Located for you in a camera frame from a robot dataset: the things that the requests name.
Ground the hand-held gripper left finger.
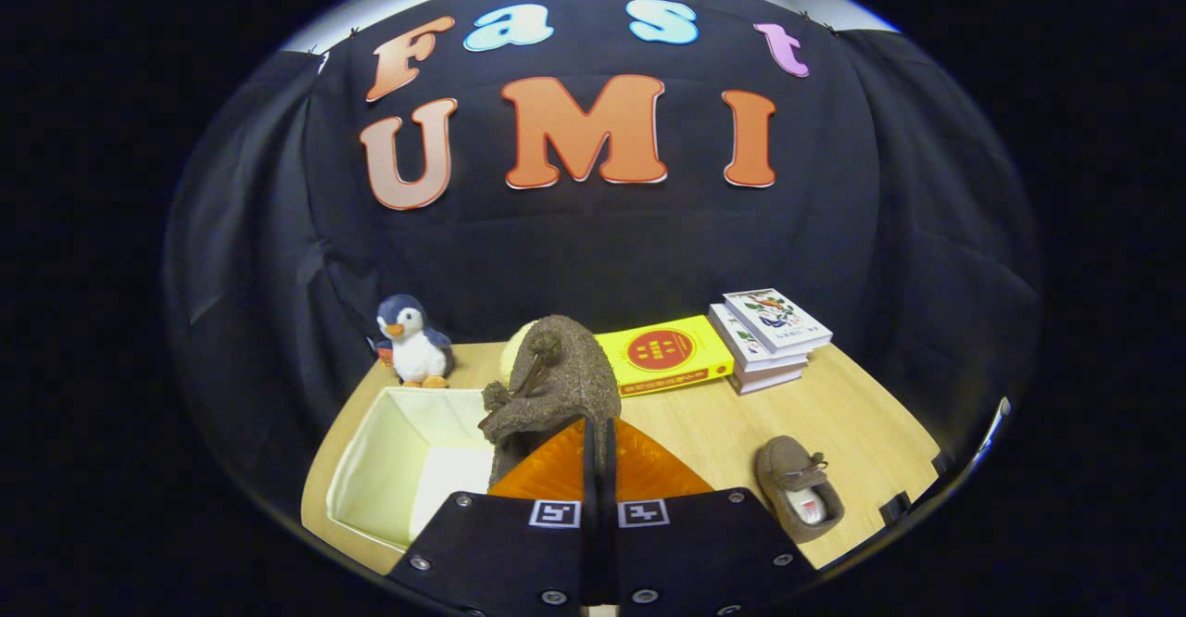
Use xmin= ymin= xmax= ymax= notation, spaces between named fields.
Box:
xmin=386 ymin=418 xmax=600 ymax=617

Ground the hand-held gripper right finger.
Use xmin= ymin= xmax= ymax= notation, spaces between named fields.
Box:
xmin=605 ymin=417 xmax=823 ymax=617

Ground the brown slipper shoe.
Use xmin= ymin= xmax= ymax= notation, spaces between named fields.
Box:
xmin=477 ymin=313 xmax=623 ymax=490
xmin=752 ymin=434 xmax=847 ymax=546

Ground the beige fabric storage box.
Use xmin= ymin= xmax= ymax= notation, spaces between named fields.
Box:
xmin=325 ymin=386 xmax=498 ymax=552

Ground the thin pale book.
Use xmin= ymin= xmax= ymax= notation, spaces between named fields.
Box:
xmin=727 ymin=361 xmax=810 ymax=397

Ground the yellow bun plush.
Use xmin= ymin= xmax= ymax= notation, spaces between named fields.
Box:
xmin=499 ymin=320 xmax=540 ymax=384

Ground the yellow book with red circle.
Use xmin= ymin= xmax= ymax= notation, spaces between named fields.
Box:
xmin=593 ymin=315 xmax=736 ymax=399

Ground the penguin plush toy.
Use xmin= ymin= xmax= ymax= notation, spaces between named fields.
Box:
xmin=374 ymin=294 xmax=456 ymax=390

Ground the black backdrop cloth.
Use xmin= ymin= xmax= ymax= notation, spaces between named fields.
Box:
xmin=162 ymin=0 xmax=1043 ymax=525

